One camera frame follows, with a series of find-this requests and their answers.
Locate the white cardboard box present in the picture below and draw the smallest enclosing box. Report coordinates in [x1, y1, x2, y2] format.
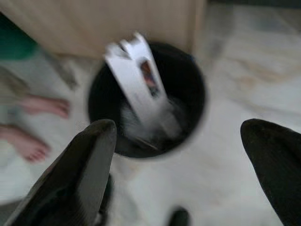
[103, 32, 169, 132]

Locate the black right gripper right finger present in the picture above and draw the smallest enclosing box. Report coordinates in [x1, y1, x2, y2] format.
[240, 118, 301, 226]

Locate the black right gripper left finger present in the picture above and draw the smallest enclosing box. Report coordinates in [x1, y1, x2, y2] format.
[3, 119, 118, 226]

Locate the person's bare foot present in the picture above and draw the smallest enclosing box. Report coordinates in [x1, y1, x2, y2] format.
[0, 124, 51, 162]

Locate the black round rubbish bin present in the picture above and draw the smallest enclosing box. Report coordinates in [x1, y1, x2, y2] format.
[87, 41, 209, 160]

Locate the green plastic object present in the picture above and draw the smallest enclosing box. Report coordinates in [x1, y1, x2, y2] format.
[0, 16, 40, 59]

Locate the light wooden cabinet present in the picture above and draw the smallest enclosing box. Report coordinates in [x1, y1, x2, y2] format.
[0, 0, 207, 59]

